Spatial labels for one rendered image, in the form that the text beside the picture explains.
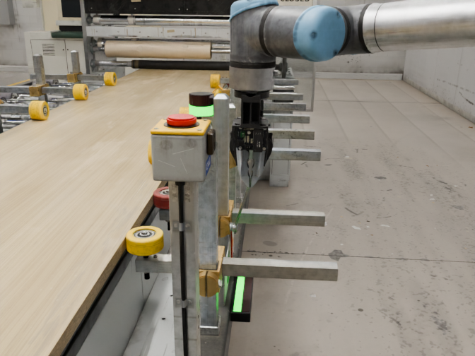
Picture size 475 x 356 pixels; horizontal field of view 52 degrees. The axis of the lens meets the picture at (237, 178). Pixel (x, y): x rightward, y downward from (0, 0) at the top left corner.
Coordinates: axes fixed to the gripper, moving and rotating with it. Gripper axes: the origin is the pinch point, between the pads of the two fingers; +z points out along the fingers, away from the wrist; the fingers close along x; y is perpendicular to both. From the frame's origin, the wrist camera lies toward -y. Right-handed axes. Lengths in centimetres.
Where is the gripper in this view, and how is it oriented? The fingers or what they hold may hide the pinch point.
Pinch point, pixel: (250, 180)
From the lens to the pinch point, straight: 106.1
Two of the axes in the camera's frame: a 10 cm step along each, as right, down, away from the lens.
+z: -0.1, 9.4, 3.3
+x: 10.0, 0.4, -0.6
